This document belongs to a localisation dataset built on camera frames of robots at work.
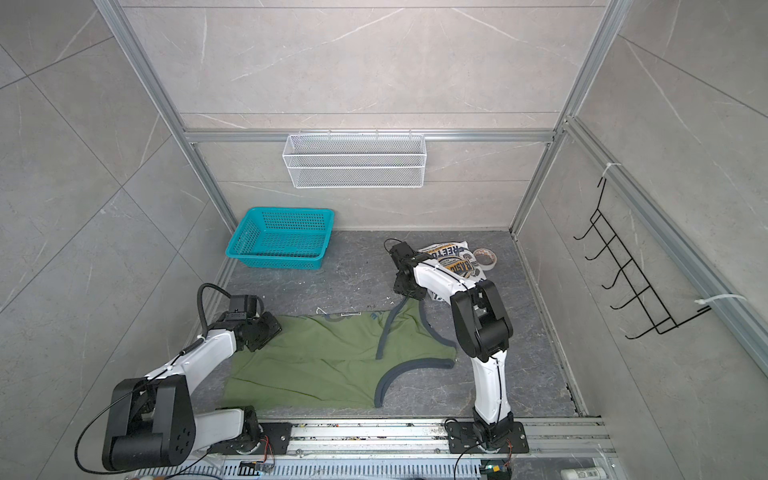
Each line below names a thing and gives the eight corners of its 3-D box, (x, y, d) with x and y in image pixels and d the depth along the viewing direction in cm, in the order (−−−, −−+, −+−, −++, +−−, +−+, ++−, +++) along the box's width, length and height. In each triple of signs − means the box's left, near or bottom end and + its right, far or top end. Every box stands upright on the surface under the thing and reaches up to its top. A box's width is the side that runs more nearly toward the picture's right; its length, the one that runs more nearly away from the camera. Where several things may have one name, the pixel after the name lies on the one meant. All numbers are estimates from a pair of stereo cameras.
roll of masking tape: (476, 270, 110) (478, 266, 108) (472, 251, 116) (474, 247, 114) (498, 270, 110) (500, 266, 108) (492, 251, 116) (494, 247, 114)
